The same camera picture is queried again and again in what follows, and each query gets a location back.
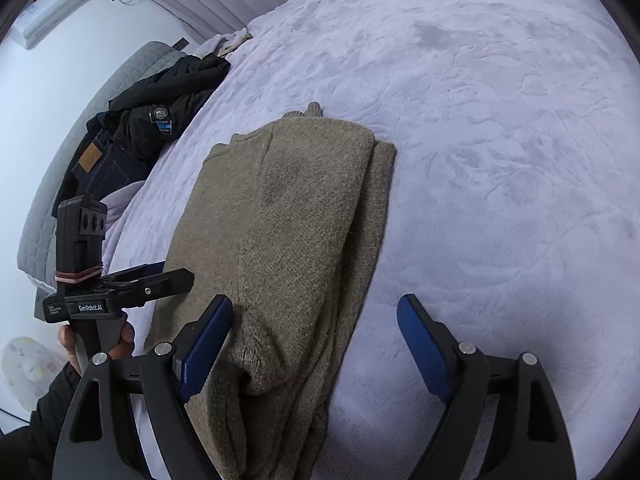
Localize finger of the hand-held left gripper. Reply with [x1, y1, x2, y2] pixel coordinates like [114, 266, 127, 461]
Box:
[105, 261, 167, 286]
[100, 268, 196, 309]

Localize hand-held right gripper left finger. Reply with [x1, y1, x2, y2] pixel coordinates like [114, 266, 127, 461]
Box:
[51, 294, 235, 480]

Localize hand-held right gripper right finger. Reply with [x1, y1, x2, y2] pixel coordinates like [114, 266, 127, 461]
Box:
[396, 294, 578, 480]

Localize tan knit sweater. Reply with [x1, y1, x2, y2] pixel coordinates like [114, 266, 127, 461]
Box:
[145, 101, 397, 480]

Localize person's left forearm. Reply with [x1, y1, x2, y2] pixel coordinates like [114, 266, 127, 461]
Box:
[0, 362, 83, 480]

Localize person's left hand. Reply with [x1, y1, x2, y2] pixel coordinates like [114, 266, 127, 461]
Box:
[56, 321, 137, 377]

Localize grey quilted headboard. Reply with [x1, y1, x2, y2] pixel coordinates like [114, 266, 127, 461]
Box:
[17, 40, 188, 291]

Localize dark blue jeans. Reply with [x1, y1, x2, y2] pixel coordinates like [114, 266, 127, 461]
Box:
[70, 127, 161, 201]

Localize white patterned round object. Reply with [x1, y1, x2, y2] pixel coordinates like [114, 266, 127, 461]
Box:
[0, 336, 51, 411]

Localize black jacket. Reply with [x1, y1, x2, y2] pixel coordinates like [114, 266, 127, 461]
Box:
[52, 54, 232, 206]

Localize lavender fleece blanket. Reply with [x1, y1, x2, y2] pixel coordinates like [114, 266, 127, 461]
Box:
[100, 0, 640, 480]

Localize white air conditioner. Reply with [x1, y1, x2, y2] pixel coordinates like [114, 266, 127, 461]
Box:
[10, 0, 113, 51]

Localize cream cloth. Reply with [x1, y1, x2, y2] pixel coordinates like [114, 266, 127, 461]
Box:
[215, 30, 253, 58]

